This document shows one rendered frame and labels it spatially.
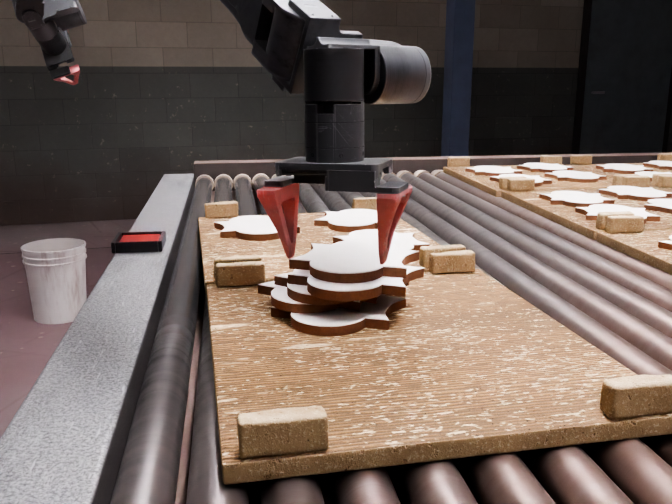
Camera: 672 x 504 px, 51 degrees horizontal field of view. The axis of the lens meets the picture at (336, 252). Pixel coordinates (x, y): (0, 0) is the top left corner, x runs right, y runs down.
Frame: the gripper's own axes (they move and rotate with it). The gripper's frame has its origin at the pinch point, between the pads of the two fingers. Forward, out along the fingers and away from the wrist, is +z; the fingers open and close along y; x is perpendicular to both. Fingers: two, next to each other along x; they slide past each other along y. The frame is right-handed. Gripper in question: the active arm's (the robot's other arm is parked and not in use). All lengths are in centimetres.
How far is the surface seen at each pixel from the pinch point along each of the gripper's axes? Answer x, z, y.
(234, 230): -31.6, 5.1, 26.7
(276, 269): -16.3, 6.7, 13.4
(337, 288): 2.9, 2.9, -1.1
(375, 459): 23.0, 8.8, -10.1
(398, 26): -561, -72, 122
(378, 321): 0.9, 6.6, -4.6
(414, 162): -131, 4, 19
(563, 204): -76, 6, -22
